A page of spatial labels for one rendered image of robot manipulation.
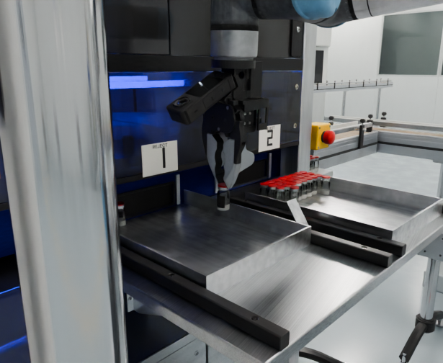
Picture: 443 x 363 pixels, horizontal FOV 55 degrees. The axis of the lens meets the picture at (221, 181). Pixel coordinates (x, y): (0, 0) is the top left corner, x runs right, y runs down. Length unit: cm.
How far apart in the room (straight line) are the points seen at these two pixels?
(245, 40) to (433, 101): 871
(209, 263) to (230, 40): 35
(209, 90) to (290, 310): 34
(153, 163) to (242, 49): 28
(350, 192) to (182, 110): 60
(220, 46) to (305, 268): 37
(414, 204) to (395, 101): 855
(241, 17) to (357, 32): 932
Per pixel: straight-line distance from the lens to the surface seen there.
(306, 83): 117
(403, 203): 106
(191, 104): 64
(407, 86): 948
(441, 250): 193
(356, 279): 68
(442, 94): 926
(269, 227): 82
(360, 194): 110
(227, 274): 62
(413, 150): 185
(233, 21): 67
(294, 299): 61
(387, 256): 72
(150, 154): 80
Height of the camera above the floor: 119
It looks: 15 degrees down
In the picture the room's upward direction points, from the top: straight up
